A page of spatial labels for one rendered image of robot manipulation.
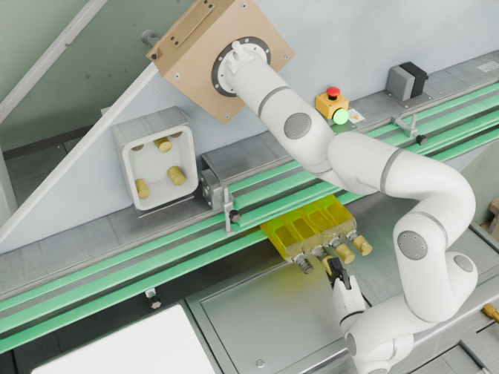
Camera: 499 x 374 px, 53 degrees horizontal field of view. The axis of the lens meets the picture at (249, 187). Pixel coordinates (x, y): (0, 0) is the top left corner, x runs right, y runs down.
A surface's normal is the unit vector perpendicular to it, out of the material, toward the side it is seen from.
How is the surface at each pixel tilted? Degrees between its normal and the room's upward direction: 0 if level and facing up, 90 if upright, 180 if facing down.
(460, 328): 90
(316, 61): 0
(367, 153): 85
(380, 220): 89
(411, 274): 79
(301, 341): 90
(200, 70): 5
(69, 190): 0
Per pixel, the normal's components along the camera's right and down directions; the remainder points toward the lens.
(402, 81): -0.88, 0.34
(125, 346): -0.01, -0.71
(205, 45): 0.50, 0.66
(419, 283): -0.61, 0.39
